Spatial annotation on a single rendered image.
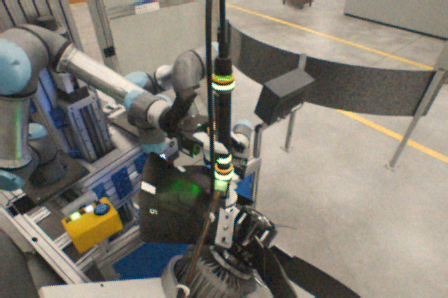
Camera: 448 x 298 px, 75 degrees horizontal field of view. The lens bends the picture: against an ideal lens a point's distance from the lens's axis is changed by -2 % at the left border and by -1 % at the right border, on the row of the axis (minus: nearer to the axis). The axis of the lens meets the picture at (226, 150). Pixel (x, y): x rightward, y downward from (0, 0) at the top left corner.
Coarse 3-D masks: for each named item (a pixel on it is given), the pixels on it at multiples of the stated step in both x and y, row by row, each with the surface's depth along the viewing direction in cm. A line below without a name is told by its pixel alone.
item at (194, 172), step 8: (184, 168) 100; (192, 168) 102; (200, 168) 103; (208, 168) 105; (192, 176) 97; (200, 176) 97; (208, 176) 99; (200, 184) 94; (208, 184) 94; (208, 192) 91
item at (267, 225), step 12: (240, 216) 77; (252, 216) 75; (264, 216) 85; (240, 228) 75; (252, 228) 74; (264, 228) 74; (276, 228) 79; (240, 240) 75; (252, 240) 74; (264, 240) 75; (228, 252) 74; (240, 252) 76; (252, 252) 75; (240, 264) 73; (252, 264) 76
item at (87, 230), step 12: (108, 204) 102; (84, 216) 98; (96, 216) 98; (108, 216) 98; (72, 228) 95; (84, 228) 95; (96, 228) 97; (108, 228) 100; (120, 228) 104; (72, 240) 92; (84, 240) 96; (96, 240) 99
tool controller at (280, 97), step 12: (288, 72) 140; (300, 72) 142; (264, 84) 131; (276, 84) 132; (288, 84) 134; (300, 84) 136; (312, 84) 141; (264, 96) 134; (276, 96) 129; (288, 96) 131; (300, 96) 141; (264, 108) 138; (276, 108) 133; (288, 108) 141; (264, 120) 142; (276, 120) 141
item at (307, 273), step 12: (288, 264) 80; (300, 264) 78; (288, 276) 84; (300, 276) 82; (312, 276) 79; (324, 276) 76; (312, 288) 84; (324, 288) 80; (336, 288) 77; (348, 288) 72
